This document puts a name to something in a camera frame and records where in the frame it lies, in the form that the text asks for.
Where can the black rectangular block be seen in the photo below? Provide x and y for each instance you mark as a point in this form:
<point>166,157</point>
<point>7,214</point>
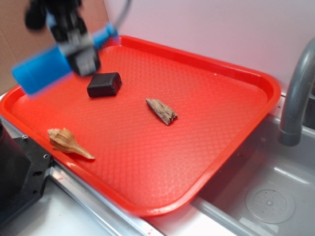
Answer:
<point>104,84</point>

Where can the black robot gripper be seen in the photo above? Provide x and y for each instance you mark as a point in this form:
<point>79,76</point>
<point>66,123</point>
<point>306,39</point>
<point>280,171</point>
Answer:
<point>68,30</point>

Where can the brown cardboard panel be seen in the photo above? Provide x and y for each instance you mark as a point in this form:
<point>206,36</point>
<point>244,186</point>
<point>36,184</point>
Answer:
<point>18,43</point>

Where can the blue plastic bottle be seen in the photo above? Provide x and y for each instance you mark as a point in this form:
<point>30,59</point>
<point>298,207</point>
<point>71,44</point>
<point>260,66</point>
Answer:
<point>46,67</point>

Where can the tan conch seashell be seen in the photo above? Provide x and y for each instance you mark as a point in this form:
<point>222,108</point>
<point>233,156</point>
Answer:
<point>63,140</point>

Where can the grey plastic sink basin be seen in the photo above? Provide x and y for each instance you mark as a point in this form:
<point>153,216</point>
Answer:
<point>265,188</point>

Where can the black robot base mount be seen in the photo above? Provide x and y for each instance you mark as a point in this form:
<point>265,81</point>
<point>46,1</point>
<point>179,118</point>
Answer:
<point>24,168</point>

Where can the red plastic tray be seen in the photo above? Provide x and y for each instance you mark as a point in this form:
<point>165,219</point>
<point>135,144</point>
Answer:
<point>143,165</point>

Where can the grey curved faucet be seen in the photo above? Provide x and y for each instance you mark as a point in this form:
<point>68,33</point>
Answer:
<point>299,105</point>

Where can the brown wood piece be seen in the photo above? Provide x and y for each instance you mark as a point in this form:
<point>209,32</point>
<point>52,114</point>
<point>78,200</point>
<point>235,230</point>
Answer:
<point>166,114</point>

